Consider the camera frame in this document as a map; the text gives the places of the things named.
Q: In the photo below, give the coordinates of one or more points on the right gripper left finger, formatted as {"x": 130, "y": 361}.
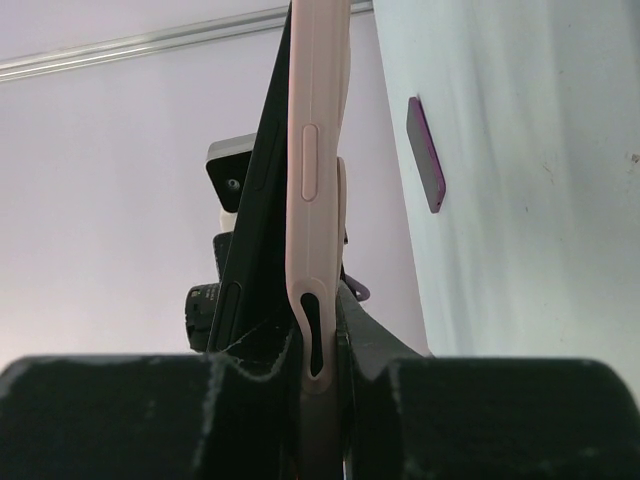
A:
{"x": 214, "y": 416}

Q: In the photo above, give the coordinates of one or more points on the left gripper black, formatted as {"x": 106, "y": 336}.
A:
{"x": 201, "y": 300}

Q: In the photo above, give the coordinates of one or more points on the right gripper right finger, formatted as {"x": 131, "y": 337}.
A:
{"x": 419, "y": 417}

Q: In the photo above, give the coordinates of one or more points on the pink silicone phone case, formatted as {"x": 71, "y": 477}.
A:
{"x": 315, "y": 220}

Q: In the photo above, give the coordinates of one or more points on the black phone from blue case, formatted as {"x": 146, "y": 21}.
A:
{"x": 425, "y": 155}

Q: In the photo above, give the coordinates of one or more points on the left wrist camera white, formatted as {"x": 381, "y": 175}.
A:
{"x": 227, "y": 165}

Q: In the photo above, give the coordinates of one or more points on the left aluminium frame post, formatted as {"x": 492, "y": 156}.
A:
{"x": 144, "y": 44}

